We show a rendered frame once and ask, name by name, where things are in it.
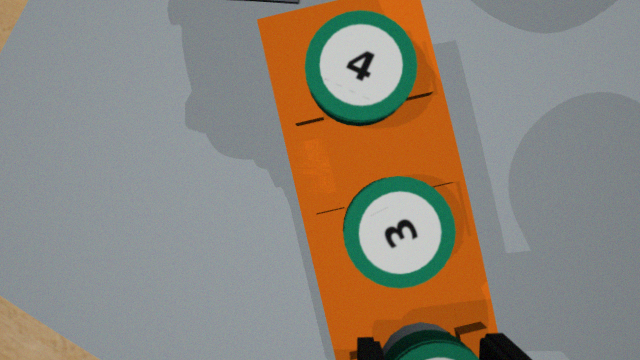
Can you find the grey bench mat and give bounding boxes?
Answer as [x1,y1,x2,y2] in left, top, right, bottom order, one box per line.
[0,0,640,360]

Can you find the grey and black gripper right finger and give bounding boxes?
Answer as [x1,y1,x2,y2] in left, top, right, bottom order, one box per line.
[479,333,532,360]

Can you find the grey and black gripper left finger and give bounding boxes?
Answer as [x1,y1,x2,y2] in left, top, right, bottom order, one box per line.
[357,337,385,360]

